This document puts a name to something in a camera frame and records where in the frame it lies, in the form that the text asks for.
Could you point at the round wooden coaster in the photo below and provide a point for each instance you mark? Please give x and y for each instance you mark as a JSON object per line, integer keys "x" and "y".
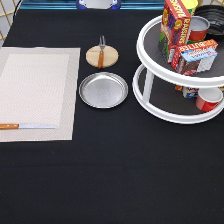
{"x": 110, "y": 56}

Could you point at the small carton lower tier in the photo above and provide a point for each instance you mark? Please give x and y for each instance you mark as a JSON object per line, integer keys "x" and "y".
{"x": 189, "y": 92}

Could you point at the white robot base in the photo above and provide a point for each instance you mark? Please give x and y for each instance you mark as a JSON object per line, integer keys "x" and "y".
{"x": 98, "y": 4}

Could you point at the wooden handled fork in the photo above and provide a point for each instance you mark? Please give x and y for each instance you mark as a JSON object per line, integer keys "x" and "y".
{"x": 102, "y": 44}

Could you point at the red can upper tier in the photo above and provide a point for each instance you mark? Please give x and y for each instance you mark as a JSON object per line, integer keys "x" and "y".
{"x": 198, "y": 29}

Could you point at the blue white chocolate box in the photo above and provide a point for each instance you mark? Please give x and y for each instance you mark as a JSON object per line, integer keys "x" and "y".
{"x": 196, "y": 61}

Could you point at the wooden handled knife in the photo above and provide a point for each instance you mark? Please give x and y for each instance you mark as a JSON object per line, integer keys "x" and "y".
{"x": 26, "y": 126}

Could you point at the red white bowl lower tier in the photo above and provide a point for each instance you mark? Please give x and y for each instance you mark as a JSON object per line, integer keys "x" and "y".
{"x": 208, "y": 99}

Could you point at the round silver metal plate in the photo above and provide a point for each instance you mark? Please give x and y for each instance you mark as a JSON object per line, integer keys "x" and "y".
{"x": 103, "y": 90}

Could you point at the black bowl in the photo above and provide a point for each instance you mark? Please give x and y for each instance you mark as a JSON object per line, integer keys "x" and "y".
{"x": 215, "y": 15}

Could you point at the beige woven placemat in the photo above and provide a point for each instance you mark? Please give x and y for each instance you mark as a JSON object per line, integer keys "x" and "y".
{"x": 38, "y": 86}

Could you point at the red raisins cereal box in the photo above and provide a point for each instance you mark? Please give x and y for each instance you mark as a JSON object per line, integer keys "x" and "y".
{"x": 174, "y": 28}

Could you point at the red butter box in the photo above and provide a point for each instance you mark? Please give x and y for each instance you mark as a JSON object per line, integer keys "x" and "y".
{"x": 194, "y": 46}

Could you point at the white two-tier turntable rack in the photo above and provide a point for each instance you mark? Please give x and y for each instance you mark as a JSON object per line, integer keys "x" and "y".
{"x": 144, "y": 75}

